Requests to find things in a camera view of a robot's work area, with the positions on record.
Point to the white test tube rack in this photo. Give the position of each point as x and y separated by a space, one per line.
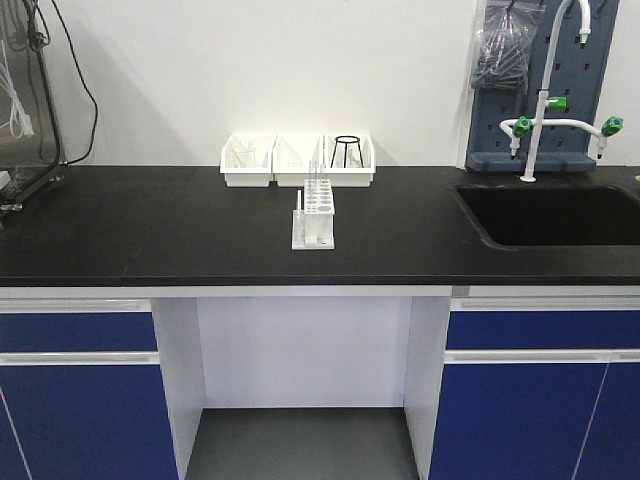
312 219

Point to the front glass test tube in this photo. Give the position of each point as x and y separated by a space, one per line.
321 170

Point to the glass test tube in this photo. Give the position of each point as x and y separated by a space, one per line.
321 170
314 172

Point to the rear glass test tube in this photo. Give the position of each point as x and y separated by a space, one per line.
314 172

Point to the blue pegboard drying rack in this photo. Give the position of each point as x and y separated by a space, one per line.
577 75

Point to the glass flask in right bin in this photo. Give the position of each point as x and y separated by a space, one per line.
352 158

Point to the right white plastic bin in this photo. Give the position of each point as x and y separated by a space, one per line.
351 177

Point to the white plastic bin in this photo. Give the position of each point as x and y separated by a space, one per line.
305 145
351 177
261 174

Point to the middle white plastic bin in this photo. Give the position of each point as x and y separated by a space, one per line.
305 145

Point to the black metal tripod stand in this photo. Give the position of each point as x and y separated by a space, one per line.
340 143

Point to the left white plastic bin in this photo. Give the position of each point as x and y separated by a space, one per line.
261 174

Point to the glass beaker in left bin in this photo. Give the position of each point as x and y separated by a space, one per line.
243 153

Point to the black lab sink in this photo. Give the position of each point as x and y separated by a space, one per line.
520 217

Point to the white lab faucet green knobs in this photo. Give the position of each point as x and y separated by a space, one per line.
516 128

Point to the right blue cabinet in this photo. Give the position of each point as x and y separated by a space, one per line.
535 394

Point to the blue cabinet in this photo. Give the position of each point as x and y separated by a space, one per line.
82 394
535 394

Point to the left blue cabinet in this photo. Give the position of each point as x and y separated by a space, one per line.
82 394

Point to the clear bag of black pegs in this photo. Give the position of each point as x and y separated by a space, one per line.
505 44

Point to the metal frame stand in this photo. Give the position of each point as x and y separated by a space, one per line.
31 150

